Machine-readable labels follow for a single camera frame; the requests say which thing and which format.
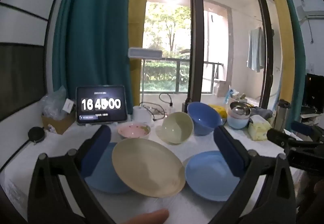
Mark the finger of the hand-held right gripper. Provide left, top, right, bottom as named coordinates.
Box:
left=291, top=121, right=324, bottom=142
left=267, top=129, right=304, bottom=150

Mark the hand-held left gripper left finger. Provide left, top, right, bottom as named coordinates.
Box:
left=27, top=125, right=119, bottom=224

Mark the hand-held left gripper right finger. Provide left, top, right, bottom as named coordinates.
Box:
left=214, top=126, right=296, bottom=224

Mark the blue plate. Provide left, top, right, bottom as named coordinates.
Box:
left=184, top=150, right=241, bottom=201
left=83, top=142, right=132, bottom=194

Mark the pink ceramic bowl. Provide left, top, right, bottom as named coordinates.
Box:
left=117, top=122, right=151, bottom=139

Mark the blue bowl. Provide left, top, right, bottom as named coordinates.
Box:
left=187, top=102, right=224, bottom=136

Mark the beige plate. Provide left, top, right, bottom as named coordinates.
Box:
left=112, top=138, right=186, bottom=198

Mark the pale green bowl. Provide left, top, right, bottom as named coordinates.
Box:
left=155, top=112, right=194, bottom=145

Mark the person's right hand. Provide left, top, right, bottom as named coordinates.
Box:
left=296, top=176, right=324, bottom=224

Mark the person's left hand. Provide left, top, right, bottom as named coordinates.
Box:
left=120, top=209, right=169, bottom=224

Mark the white side desk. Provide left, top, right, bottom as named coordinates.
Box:
left=300, top=113, right=324, bottom=128

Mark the steel thermos bottle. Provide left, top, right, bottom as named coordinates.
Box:
left=276, top=99, right=291, bottom=133

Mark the yellow tissue pack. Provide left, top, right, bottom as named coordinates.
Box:
left=247, top=115, right=272, bottom=141

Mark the grey cloth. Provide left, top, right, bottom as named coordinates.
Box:
left=249, top=107, right=272, bottom=119

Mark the light blue pot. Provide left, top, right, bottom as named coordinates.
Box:
left=227, top=110, right=251, bottom=130

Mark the black monitor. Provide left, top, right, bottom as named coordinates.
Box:
left=304, top=74, right=324, bottom=114

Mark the yellow wipes packet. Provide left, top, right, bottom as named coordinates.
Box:
left=209, top=104, right=228, bottom=118

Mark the stainless steel bowl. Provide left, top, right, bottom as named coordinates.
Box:
left=229, top=102, right=252, bottom=119

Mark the brown cardboard box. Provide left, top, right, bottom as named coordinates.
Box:
left=42, top=110, right=76, bottom=135

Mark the black tablet with clock display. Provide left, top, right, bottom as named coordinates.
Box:
left=76, top=85, right=128, bottom=126

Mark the small white box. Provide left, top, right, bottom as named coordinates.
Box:
left=63, top=99, right=75, bottom=114

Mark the blue plastic bag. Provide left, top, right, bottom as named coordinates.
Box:
left=224, top=89, right=237, bottom=104

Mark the black round disc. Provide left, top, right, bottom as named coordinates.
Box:
left=28, top=126, right=46, bottom=143

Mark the teal curtain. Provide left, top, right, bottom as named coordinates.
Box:
left=275, top=0, right=307, bottom=115
left=52, top=0, right=134, bottom=115

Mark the white textured tablecloth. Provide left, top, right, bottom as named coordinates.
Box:
left=0, top=110, right=304, bottom=224

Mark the hanging light blue shirt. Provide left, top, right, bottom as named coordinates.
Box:
left=247, top=27, right=265, bottom=72

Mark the yellow curtain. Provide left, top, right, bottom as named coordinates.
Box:
left=128, top=0, right=152, bottom=108
left=257, top=0, right=296, bottom=123

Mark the balcony railing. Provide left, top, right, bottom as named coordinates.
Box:
left=142, top=58, right=224, bottom=94

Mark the white desk lamp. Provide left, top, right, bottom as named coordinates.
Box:
left=128, top=47, right=162, bottom=123

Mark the white air conditioner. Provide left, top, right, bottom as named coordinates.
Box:
left=300, top=0, right=324, bottom=21

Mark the dark sliding door frame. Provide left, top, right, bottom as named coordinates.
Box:
left=254, top=0, right=275, bottom=110

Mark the dark window post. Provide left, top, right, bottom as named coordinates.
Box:
left=187, top=0, right=205, bottom=110

